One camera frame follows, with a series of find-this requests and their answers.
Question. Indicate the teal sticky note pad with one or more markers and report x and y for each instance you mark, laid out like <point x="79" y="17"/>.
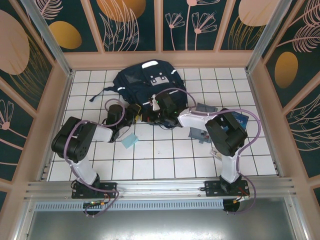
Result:
<point x="130" y="141"/>

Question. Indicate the navy blue backpack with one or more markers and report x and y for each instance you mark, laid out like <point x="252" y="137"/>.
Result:
<point x="140" y="80"/>

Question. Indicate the grey pencil case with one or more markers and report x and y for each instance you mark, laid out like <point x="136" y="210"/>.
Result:
<point x="206" y="108"/>

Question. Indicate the blue book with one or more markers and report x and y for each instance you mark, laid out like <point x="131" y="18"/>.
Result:
<point x="240" y="121"/>

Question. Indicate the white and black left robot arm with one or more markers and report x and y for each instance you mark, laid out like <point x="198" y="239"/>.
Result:
<point x="85" y="170"/>

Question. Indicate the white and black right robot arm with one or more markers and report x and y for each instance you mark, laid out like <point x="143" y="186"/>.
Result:
<point x="230" y="165"/>

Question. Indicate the yellow power connector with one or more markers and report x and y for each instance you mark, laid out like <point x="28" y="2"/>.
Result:
<point x="102" y="205"/>
<point x="237" y="200"/>

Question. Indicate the grey metal sheet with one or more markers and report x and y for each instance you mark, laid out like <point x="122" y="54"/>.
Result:
<point x="160" y="225"/>

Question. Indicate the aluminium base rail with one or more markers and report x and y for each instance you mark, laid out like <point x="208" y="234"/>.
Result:
<point x="160" y="186"/>

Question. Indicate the metal side bracket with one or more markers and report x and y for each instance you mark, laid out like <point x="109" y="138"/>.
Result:
<point x="45" y="171"/>
<point x="279" y="170"/>

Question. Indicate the aluminium corner post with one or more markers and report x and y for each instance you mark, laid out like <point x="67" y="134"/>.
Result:
<point x="263" y="37"/>
<point x="50" y="40"/>

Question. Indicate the aluminium frame bar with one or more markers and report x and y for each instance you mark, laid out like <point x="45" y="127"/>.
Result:
<point x="23" y="222"/>
<point x="297" y="220"/>

